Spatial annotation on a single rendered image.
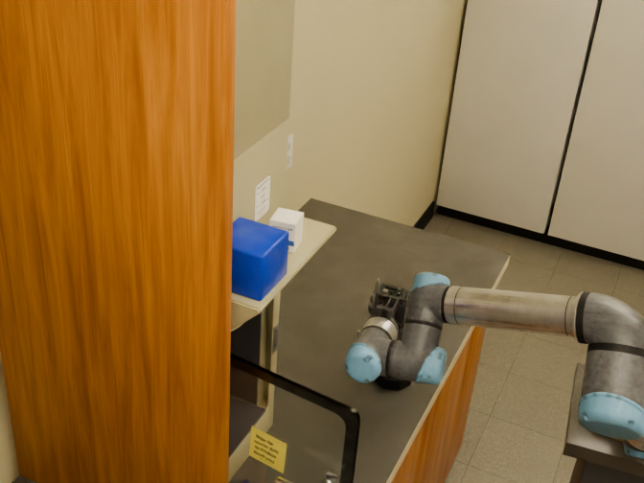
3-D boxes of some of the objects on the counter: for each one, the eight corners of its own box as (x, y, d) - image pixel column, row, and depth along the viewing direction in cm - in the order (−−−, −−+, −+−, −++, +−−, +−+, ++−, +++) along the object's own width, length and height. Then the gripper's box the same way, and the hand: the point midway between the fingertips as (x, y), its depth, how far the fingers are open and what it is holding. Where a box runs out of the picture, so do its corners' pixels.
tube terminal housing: (100, 475, 187) (70, 149, 147) (182, 388, 213) (176, 89, 173) (200, 519, 179) (198, 186, 139) (274, 423, 205) (289, 117, 165)
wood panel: (19, 474, 186) (-103, -299, 113) (29, 466, 188) (-84, -298, 116) (219, 565, 170) (227, -268, 97) (227, 554, 172) (241, -267, 100)
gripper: (424, 320, 182) (444, 276, 200) (343, 300, 187) (370, 259, 204) (418, 354, 186) (439, 308, 204) (340, 333, 191) (366, 290, 208)
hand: (402, 294), depth 205 cm, fingers open, 12 cm apart
